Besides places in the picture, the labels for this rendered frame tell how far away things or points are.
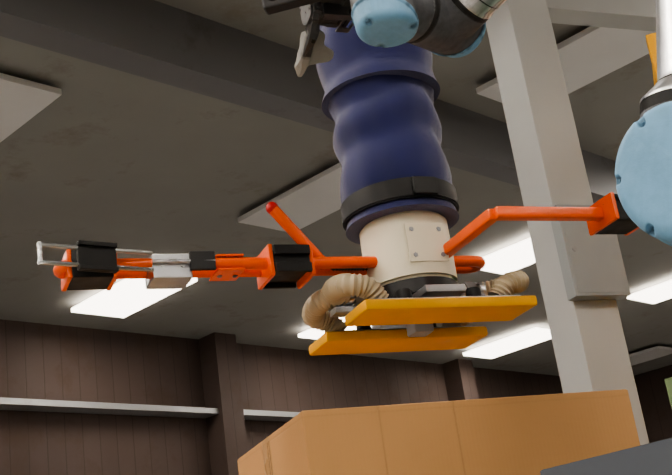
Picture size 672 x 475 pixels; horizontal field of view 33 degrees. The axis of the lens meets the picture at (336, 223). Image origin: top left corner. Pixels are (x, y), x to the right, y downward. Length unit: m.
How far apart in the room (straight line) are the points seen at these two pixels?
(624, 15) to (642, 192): 4.21
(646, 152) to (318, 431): 0.76
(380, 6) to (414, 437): 0.68
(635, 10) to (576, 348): 2.34
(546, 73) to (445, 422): 2.15
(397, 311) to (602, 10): 3.56
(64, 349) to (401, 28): 10.25
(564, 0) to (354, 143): 3.19
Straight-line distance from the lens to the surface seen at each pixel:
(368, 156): 2.11
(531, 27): 3.90
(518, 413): 1.91
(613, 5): 5.40
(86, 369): 11.81
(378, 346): 2.16
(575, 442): 1.95
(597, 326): 3.52
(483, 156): 7.94
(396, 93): 2.16
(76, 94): 7.18
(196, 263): 1.94
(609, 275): 3.55
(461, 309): 1.99
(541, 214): 1.97
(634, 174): 1.24
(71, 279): 1.92
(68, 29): 5.83
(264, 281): 2.01
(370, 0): 1.62
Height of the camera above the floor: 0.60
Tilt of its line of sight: 20 degrees up
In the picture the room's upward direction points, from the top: 8 degrees counter-clockwise
